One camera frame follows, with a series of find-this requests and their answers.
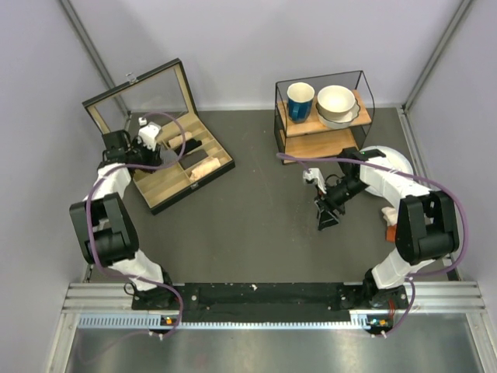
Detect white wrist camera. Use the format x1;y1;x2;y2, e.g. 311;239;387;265
137;117;162;151
303;168;327;194

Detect dark grey rolled cloth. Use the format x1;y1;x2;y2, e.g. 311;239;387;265
179;149;208;169

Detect beige rolled cloth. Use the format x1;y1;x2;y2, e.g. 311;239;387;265
168;131;192;148

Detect grey striped underwear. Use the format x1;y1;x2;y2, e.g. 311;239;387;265
161;149;179;164

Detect blue mug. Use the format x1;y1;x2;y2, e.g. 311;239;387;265
287;82;315;124

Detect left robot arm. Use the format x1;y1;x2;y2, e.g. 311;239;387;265
69;124;177;310

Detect white scalloped plate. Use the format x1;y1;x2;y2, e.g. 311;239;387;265
316;103;360;130

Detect orange cloth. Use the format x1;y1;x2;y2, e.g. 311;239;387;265
385;225;397;242

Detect black organizer box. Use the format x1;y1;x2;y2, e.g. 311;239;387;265
82;58;235;214

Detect pink rolled cloth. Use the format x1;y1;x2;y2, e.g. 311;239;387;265
189;157;221;182

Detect black wire wooden shelf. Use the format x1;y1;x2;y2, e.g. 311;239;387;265
273;70;376;158

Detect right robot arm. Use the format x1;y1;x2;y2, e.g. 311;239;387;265
303;148;459;308

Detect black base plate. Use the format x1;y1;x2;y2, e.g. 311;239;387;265
123;282;408;323

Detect white paper plate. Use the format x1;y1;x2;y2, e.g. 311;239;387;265
360;145;414;174

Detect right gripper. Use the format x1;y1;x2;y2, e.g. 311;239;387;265
315;176;370;231

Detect black rolled cloth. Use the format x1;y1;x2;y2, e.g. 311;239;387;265
174;138;203;158

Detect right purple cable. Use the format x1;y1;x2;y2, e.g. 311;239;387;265
275;152;471;339

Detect grey cable duct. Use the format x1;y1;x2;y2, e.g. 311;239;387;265
78;313;391;331

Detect white cloth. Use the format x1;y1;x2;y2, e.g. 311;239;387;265
381;207;398;226

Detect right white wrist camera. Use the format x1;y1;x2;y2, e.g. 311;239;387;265
303;168;327;194

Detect cream bowl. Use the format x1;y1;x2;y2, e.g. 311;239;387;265
317;85;356;118

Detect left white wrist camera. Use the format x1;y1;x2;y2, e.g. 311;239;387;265
137;117;162;151

